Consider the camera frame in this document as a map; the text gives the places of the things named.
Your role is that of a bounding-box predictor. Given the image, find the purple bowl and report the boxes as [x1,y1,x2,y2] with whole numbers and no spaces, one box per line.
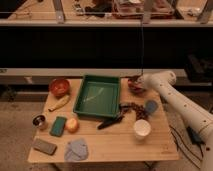
[127,75,147,94]

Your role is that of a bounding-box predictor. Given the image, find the black floor cables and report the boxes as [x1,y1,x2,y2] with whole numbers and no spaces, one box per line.
[169,126,205,168]

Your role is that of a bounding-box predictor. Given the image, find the metal shelf rail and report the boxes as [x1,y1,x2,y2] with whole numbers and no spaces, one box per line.
[0,19,213,28]

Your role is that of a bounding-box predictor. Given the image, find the white paper cup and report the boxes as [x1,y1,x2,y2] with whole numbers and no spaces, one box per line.
[133,119,151,140]

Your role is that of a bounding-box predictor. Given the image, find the banana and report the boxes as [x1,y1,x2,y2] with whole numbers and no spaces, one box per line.
[48,95,70,112]

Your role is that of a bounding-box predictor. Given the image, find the apple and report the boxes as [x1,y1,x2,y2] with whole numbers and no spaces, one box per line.
[65,118,79,133]

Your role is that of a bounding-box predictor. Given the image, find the red-orange bowl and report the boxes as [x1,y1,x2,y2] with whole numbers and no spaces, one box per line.
[49,79,70,98]

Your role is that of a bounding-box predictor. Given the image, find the black vertical cable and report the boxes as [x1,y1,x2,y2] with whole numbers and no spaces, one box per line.
[140,19,146,77]

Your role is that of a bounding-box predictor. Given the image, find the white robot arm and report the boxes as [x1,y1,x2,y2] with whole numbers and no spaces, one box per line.
[139,70,213,171]

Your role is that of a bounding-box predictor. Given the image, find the small metal cup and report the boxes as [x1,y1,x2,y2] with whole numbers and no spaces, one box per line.
[32,115,48,130]

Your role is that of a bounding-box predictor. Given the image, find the blue round lid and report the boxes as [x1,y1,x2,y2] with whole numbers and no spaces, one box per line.
[145,100,158,114]

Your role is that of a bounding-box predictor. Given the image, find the dark brown chain cluster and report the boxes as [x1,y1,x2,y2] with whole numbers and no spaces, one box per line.
[119,102,148,120]

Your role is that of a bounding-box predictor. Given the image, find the green plastic tray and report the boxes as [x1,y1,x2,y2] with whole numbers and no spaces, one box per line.
[73,75,121,118]

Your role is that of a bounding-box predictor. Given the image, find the blue-grey cloth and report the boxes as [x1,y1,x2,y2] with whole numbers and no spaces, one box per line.
[64,138,89,162]

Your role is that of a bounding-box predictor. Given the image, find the black marker tool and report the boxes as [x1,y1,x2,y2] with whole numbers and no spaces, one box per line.
[97,116,123,130]

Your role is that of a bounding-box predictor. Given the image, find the green sponge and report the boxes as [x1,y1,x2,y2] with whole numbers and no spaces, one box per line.
[50,116,67,137]

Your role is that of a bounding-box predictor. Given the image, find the grey-brown scrub sponge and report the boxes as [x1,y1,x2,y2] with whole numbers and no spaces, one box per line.
[33,138,57,155]

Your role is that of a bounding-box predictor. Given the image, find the wooden folding table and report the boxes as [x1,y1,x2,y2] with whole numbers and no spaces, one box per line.
[28,79,179,163]

